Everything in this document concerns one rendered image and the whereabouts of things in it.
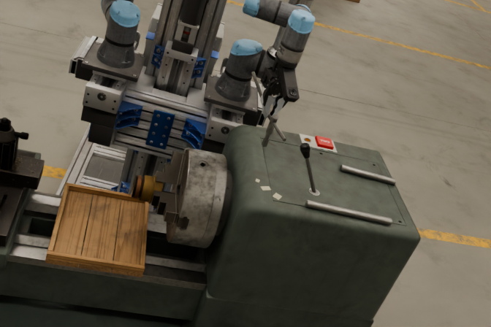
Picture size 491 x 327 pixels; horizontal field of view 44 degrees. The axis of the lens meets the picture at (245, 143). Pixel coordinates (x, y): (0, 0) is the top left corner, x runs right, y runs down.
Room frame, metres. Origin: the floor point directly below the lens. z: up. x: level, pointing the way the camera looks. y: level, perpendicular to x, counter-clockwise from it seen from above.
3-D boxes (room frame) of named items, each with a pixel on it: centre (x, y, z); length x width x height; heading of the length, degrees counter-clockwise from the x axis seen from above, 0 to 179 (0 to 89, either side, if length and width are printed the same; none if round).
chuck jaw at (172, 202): (1.50, 0.15, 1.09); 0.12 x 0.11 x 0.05; 16
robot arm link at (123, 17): (2.20, 0.62, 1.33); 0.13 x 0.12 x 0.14; 31
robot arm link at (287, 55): (1.76, -0.03, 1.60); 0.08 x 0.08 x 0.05
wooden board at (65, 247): (1.53, 0.36, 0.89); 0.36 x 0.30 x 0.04; 16
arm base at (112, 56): (2.19, 0.61, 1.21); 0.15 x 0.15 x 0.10
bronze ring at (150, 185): (1.56, 0.25, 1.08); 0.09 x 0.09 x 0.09; 16
